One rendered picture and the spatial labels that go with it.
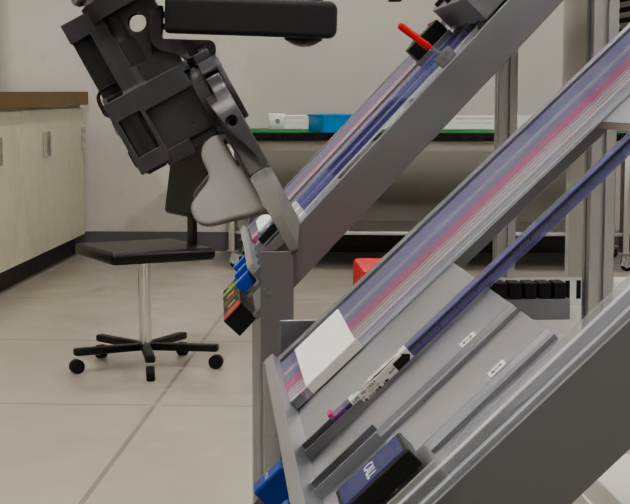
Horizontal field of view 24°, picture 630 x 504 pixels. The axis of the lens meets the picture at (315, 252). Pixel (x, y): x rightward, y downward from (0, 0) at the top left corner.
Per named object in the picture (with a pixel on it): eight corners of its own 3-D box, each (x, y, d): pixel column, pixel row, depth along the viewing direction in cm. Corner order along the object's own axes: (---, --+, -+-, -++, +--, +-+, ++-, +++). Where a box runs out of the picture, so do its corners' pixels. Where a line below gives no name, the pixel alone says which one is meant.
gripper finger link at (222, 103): (256, 198, 96) (202, 97, 99) (280, 185, 96) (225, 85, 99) (240, 169, 91) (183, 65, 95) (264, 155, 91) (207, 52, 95)
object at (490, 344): (372, 615, 83) (333, 576, 83) (303, 384, 149) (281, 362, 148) (613, 387, 83) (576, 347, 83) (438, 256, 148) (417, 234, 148)
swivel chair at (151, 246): (230, 354, 558) (229, 127, 548) (216, 382, 503) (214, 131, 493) (87, 353, 559) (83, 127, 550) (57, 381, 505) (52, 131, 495)
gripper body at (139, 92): (151, 178, 103) (66, 25, 101) (259, 119, 103) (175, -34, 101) (146, 185, 95) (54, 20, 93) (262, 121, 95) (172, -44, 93)
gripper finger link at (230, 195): (231, 287, 93) (173, 175, 97) (312, 243, 94) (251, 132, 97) (219, 270, 91) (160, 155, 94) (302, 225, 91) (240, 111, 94)
